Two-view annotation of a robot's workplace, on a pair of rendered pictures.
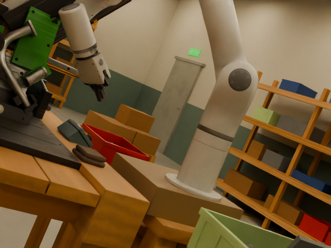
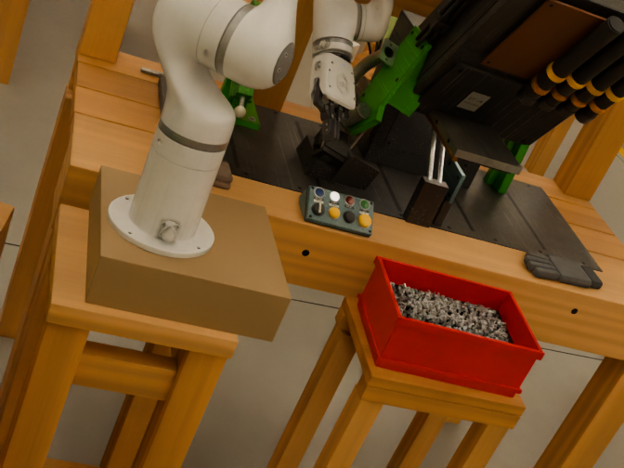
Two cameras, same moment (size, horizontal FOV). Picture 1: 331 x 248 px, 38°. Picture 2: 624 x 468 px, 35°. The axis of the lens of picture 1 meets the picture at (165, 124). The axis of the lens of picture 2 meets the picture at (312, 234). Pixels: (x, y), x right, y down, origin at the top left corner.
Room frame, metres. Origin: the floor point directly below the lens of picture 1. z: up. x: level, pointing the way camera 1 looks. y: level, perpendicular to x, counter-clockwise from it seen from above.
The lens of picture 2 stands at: (1.98, -1.62, 1.81)
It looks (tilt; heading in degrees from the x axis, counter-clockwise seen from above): 26 degrees down; 99
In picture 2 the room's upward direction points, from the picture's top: 24 degrees clockwise
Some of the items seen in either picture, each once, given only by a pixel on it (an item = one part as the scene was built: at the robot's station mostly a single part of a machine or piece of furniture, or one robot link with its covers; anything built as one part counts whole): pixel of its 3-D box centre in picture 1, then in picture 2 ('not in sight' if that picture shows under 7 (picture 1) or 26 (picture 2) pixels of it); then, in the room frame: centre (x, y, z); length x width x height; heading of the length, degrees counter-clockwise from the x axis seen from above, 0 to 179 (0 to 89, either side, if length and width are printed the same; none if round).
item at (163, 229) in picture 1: (178, 219); (142, 278); (1.50, -0.16, 0.83); 0.32 x 0.32 x 0.04; 31
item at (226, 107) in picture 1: (229, 99); (199, 60); (1.46, -0.15, 1.24); 0.19 x 0.12 x 0.24; 177
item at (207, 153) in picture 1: (203, 161); (176, 182); (1.50, -0.16, 1.03); 0.19 x 0.19 x 0.18
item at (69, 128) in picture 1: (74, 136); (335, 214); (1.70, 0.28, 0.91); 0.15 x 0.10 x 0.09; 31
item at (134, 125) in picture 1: (123, 128); not in sight; (8.27, 0.63, 0.37); 1.20 x 0.80 x 0.74; 132
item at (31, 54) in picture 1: (34, 40); (407, 77); (1.68, 0.54, 1.17); 0.13 x 0.12 x 0.20; 31
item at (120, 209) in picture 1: (48, 141); (396, 263); (1.86, 0.39, 0.82); 1.50 x 0.14 x 0.15; 31
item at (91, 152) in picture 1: (89, 155); (206, 170); (1.44, 0.17, 0.91); 0.10 x 0.08 x 0.03; 32
